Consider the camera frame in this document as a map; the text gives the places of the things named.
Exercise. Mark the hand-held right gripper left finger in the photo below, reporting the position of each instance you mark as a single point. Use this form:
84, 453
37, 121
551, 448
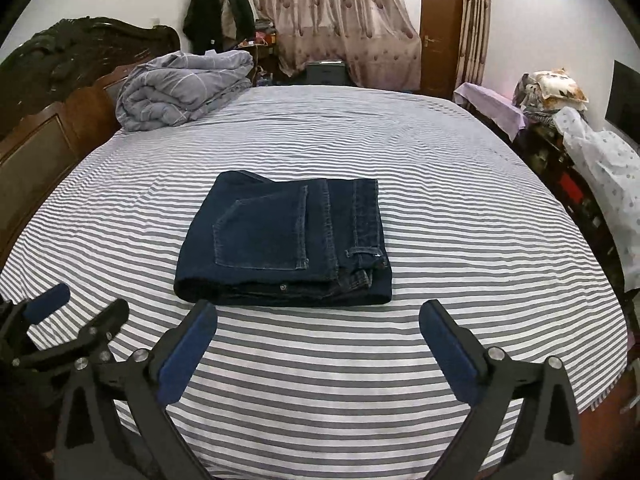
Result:
185, 355

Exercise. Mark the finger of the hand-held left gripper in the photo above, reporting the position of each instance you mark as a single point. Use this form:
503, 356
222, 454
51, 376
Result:
110, 317
47, 302

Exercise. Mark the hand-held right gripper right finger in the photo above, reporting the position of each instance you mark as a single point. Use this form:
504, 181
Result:
455, 355

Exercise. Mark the dark blue denim pants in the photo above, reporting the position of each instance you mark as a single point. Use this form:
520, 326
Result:
275, 240

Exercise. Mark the dark wooden headboard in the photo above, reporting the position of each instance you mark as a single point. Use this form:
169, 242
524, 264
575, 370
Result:
45, 135

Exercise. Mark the grey checked quilt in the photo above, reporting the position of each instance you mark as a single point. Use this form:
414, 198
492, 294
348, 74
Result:
175, 90

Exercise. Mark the grey white striped bed sheet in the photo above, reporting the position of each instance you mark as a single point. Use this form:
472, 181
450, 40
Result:
350, 135

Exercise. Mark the purple cloth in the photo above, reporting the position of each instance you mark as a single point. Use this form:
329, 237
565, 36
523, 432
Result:
495, 105

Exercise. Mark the floral pillow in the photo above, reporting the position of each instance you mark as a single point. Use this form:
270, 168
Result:
555, 87

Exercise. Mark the black case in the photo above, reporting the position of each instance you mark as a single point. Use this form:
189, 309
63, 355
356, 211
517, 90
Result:
325, 74

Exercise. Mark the black television screen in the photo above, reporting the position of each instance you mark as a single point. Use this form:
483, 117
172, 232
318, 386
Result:
625, 95

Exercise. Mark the black coat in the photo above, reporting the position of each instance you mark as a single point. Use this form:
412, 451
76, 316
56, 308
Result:
202, 20

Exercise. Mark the cluttered side table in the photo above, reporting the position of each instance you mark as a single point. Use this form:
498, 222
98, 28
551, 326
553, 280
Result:
265, 40

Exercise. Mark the brown wooden door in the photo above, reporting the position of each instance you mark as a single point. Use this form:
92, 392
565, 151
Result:
440, 35

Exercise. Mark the dark grey jacket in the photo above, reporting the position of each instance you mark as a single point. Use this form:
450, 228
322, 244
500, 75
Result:
242, 10

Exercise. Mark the brown striped curtain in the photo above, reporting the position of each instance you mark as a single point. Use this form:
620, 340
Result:
475, 20

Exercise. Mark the beige patterned curtain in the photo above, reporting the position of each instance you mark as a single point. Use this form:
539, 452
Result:
325, 10

